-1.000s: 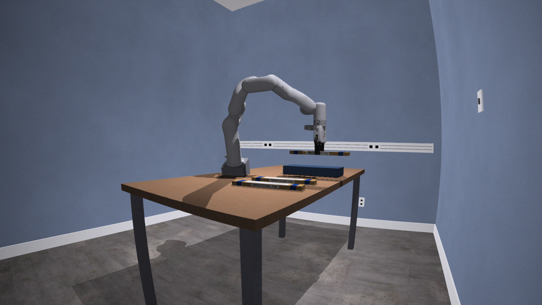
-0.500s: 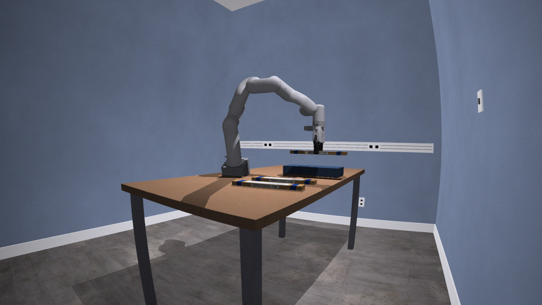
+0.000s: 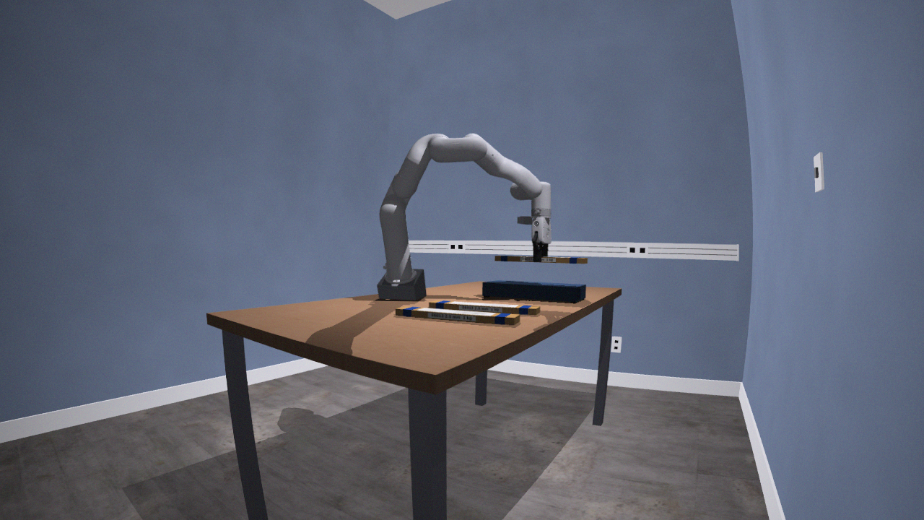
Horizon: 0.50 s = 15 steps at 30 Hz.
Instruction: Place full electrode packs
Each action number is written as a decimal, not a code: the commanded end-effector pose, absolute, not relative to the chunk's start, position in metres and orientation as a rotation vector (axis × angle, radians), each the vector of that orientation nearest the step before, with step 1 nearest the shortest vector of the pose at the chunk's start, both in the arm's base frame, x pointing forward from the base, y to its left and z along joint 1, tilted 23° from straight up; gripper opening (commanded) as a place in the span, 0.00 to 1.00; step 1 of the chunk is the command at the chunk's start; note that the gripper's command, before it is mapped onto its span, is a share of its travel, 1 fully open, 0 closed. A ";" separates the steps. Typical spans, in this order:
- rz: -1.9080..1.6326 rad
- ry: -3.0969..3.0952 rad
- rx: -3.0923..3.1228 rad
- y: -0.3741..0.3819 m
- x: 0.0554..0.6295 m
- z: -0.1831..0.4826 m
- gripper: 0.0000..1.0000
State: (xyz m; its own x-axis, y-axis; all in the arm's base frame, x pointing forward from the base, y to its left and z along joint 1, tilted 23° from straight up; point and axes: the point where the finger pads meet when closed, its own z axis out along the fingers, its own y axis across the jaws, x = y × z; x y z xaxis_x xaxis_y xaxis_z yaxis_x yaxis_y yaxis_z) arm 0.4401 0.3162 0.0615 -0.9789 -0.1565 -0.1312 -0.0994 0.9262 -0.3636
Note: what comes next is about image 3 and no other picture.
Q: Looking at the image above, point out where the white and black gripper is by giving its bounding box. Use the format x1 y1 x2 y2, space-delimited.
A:
531 216 552 262

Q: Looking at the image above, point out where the tan cardboard pack with white label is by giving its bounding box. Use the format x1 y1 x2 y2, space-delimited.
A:
396 306 520 325
429 300 540 315

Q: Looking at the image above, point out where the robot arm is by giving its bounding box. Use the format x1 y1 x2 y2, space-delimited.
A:
380 134 551 284

